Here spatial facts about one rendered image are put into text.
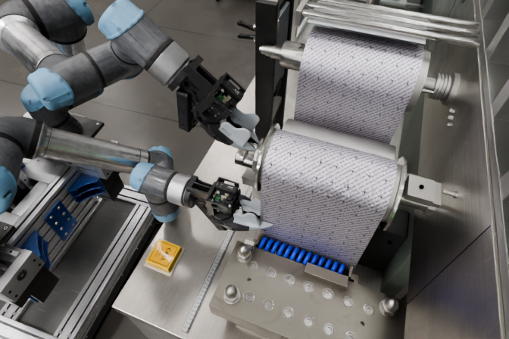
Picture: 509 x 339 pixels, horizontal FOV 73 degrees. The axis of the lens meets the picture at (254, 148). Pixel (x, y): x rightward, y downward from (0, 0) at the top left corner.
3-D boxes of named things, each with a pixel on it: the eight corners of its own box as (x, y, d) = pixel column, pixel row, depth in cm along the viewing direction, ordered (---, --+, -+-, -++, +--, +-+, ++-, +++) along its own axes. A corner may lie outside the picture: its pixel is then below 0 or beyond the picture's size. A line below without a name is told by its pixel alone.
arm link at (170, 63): (142, 78, 63) (164, 54, 68) (161, 94, 64) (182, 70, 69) (157, 56, 57) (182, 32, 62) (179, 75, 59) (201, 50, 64)
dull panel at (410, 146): (424, -34, 225) (439, -77, 207) (430, -33, 224) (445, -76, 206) (379, 292, 88) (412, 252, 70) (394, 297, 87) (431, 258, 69)
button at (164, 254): (160, 241, 97) (158, 237, 95) (182, 250, 95) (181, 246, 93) (147, 264, 93) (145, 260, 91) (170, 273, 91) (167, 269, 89)
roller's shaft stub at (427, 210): (391, 191, 69) (399, 178, 66) (429, 202, 67) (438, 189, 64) (389, 209, 66) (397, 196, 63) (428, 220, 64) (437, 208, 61)
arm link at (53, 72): (-36, 6, 83) (26, 74, 55) (11, -8, 88) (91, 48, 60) (-7, 50, 91) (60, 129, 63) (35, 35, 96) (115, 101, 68)
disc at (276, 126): (276, 153, 82) (279, 108, 71) (278, 153, 82) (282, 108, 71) (254, 203, 73) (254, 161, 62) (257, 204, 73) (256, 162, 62)
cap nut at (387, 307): (379, 297, 74) (385, 290, 71) (397, 303, 74) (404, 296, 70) (377, 313, 72) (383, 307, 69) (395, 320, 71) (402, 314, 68)
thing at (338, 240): (260, 233, 86) (261, 191, 72) (354, 266, 80) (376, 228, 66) (259, 235, 85) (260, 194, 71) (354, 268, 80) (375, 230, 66)
